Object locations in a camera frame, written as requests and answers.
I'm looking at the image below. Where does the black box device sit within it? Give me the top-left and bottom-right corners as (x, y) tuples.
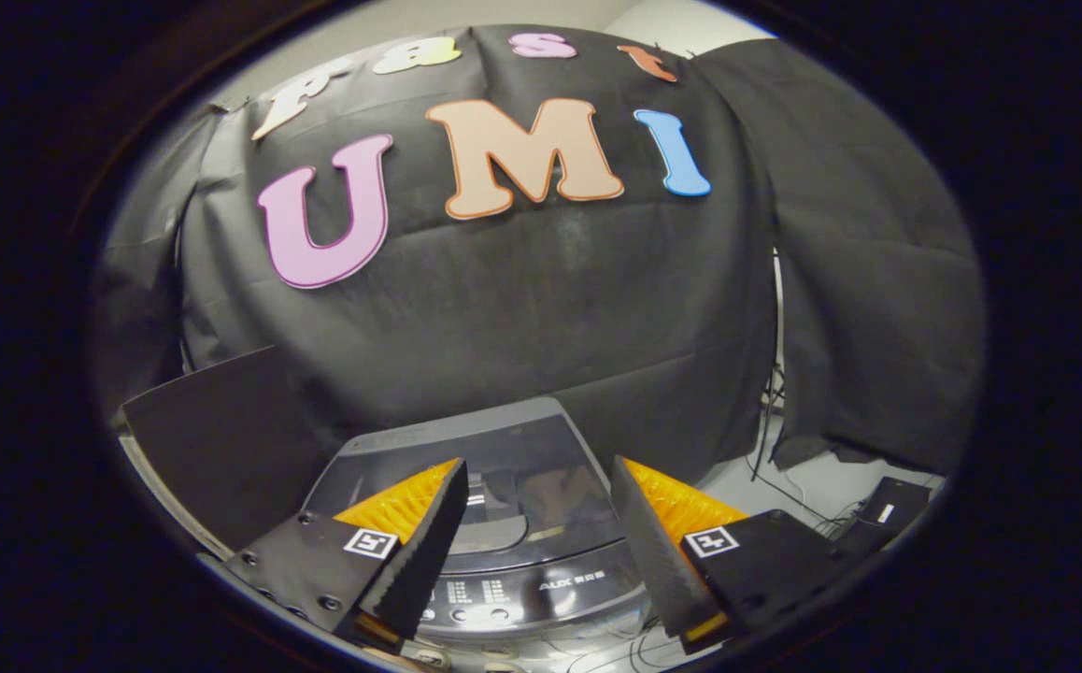
(835, 477), (933, 552)

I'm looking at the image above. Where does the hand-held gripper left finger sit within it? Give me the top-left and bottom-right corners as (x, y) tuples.
(221, 458), (470, 655)

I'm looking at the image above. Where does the thin black light stand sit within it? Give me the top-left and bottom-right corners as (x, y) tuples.
(748, 248), (788, 482)

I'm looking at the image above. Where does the tangle of floor cables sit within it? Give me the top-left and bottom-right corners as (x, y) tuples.
(550, 628), (687, 672)

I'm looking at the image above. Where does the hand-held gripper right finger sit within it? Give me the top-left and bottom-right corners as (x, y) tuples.
(610, 456), (869, 655)

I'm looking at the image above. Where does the black backdrop cloth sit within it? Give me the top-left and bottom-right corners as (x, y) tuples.
(93, 23), (986, 478)

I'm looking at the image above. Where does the beige and black cabinet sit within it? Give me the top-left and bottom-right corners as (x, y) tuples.
(116, 346), (336, 562)

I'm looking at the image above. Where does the dark washing machine lid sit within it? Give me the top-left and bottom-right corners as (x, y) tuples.
(301, 396), (626, 554)

